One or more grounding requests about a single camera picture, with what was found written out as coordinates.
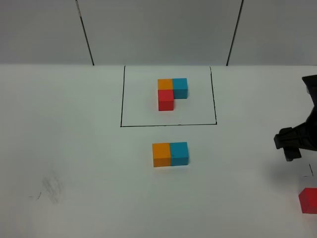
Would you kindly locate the red template block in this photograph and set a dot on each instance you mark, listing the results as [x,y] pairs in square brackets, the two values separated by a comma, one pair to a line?
[165,100]

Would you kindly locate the blue template block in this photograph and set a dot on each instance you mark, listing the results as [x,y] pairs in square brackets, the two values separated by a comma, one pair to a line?
[180,88]

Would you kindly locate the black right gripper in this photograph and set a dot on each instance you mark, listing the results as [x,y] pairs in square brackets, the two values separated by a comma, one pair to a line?
[288,139]

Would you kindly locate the orange template block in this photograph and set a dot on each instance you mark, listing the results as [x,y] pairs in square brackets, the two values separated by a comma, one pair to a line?
[165,84]

